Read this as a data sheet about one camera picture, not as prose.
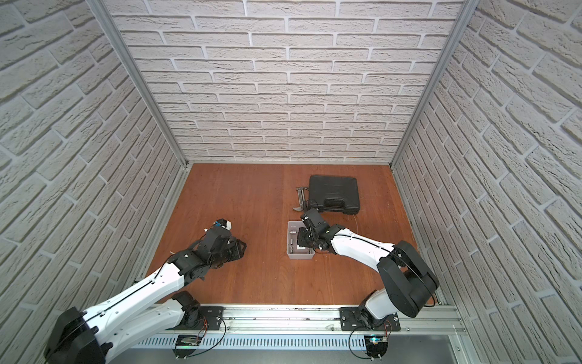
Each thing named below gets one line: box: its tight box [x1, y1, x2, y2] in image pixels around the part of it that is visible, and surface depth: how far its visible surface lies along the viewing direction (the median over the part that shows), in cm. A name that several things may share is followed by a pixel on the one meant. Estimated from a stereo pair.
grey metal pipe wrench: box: [292, 186, 310, 212], surface depth 108 cm
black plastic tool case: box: [308, 174, 361, 215], surface depth 102 cm
